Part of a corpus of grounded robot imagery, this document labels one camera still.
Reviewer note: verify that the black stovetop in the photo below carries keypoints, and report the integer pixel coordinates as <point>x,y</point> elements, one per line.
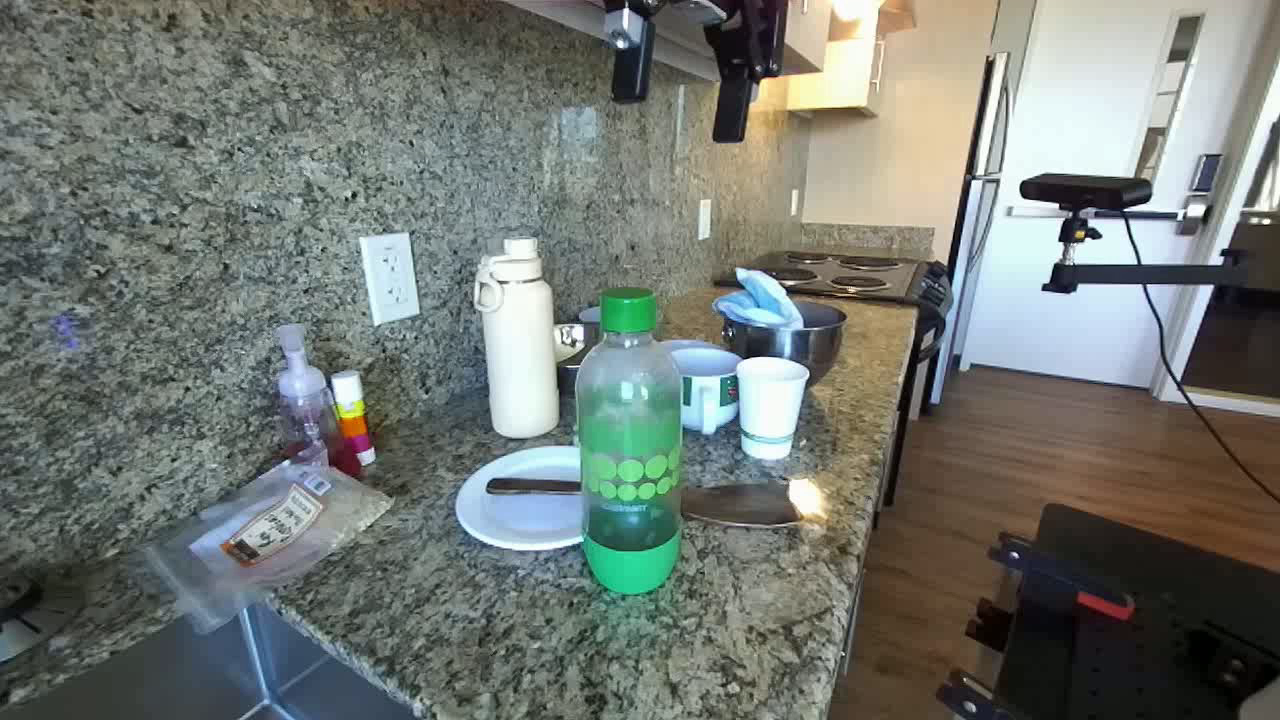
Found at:
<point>851,279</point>

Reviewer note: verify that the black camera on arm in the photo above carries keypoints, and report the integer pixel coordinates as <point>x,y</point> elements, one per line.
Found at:
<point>1080,199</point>

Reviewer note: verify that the clear plastic packet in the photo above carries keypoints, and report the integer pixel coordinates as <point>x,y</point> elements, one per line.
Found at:
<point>271,535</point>

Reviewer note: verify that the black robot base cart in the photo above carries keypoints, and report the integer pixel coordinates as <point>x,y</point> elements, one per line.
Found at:
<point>1110,622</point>

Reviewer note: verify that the white and blue towel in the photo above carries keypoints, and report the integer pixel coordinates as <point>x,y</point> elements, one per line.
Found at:
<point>758,300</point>

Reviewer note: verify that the steel kitchen sink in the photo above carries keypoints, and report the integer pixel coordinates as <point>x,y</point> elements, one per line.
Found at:
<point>249,668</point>

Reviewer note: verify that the white wall outlet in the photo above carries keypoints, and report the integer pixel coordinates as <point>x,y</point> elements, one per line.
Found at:
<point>390,279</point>

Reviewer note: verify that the large steel mixing bowl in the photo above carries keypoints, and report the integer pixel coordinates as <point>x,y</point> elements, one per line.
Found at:
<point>810,344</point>

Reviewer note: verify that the cream insulated water bottle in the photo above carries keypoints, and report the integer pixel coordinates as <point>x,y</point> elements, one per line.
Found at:
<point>517,340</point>

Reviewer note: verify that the dark wooden spatula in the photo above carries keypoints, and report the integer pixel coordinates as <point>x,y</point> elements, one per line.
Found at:
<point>724,500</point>

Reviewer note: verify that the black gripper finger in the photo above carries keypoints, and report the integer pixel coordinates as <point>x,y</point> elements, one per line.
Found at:
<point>628,33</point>
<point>750,46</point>

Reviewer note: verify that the small silver dish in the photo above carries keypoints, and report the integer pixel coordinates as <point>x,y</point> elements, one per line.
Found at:
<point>573,340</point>

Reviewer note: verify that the white paper cup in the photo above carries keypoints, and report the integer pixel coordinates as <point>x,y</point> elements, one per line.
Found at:
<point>768,405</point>

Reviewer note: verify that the green patterned white mug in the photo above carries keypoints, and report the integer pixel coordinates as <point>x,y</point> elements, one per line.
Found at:
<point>709,392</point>

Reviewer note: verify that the white round plate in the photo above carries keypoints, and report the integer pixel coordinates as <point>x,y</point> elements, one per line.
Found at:
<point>524,521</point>

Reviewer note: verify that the small red yellow bottle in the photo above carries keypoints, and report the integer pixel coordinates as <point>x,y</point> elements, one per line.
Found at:
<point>354,438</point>

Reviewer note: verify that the green plastic bottle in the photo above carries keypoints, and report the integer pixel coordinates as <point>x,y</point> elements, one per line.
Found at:
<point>628,446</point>

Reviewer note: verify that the small clear soap bottle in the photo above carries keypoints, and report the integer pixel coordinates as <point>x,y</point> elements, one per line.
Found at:
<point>302,392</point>

